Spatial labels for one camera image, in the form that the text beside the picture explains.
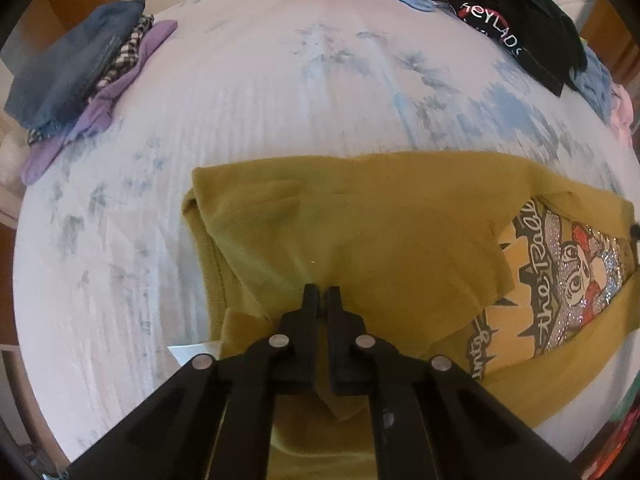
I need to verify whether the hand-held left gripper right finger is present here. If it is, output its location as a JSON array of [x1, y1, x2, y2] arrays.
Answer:
[[326, 286, 581, 480]]

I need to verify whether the white paper tag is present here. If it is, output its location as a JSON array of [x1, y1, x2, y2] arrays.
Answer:
[[167, 341, 222, 362]]

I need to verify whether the black printed garment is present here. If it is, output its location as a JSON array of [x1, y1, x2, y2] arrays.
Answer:
[[440, 0, 590, 98]]

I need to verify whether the light blue garment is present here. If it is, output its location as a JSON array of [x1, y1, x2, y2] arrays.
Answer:
[[570, 46, 614, 122]]

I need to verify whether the folded blue denim garment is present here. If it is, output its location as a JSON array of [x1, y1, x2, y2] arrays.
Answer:
[[5, 0, 147, 130]]

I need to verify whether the black white checkered garment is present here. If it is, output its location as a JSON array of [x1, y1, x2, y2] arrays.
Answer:
[[26, 14, 156, 145]]

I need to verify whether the white blue patterned bed sheet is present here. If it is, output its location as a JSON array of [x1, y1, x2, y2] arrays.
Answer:
[[14, 0, 632, 466]]

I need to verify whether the olive green printed t-shirt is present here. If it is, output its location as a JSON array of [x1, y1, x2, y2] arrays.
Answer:
[[181, 152, 640, 480]]

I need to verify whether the purple garment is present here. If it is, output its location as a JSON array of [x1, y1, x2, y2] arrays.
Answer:
[[21, 20, 179, 185]]

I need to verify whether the blue small cloth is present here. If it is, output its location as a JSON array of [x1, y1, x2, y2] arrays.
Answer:
[[395, 0, 448, 13]]

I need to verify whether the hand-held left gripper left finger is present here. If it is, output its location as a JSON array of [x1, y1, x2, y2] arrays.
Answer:
[[65, 284, 321, 480]]

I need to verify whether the pink garment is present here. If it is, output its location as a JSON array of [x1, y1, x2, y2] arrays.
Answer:
[[608, 83, 635, 136]]

